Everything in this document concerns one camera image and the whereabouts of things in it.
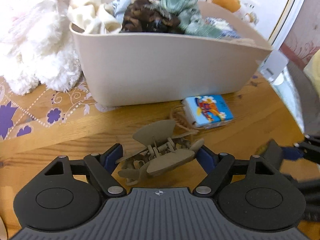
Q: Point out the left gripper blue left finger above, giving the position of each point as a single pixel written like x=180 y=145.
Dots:
x=111 y=156

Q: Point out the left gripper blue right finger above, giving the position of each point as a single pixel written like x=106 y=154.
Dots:
x=207 y=159

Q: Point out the brown thin hair claw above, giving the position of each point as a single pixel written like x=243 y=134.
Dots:
x=178 y=115

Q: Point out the taupe hair claw clip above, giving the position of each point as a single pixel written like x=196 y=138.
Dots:
x=163 y=151

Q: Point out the blue cartoon tissue pack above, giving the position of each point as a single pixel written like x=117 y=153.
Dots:
x=208 y=111

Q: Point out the brown plaid scrunchie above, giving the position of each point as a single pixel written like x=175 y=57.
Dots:
x=147 y=16

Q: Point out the cream scrunchie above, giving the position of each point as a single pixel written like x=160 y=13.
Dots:
x=93 y=16

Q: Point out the green scrunchie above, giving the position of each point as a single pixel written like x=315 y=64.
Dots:
x=191 y=20

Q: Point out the blue white tissue pack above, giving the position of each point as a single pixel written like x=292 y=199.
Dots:
x=224 y=29

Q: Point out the beige plastic storage bin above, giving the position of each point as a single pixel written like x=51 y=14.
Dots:
x=137 y=68

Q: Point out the light blue folded blanket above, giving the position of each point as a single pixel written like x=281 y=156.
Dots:
x=285 y=88

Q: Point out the white phone stand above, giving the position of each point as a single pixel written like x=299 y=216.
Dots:
x=273 y=65

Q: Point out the yellow plush blanket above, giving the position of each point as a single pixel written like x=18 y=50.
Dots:
x=312 y=71

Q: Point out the white plush lamb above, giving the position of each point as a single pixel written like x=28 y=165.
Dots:
x=37 y=46

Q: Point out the orange white hamster plush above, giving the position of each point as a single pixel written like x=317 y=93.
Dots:
x=239 y=9

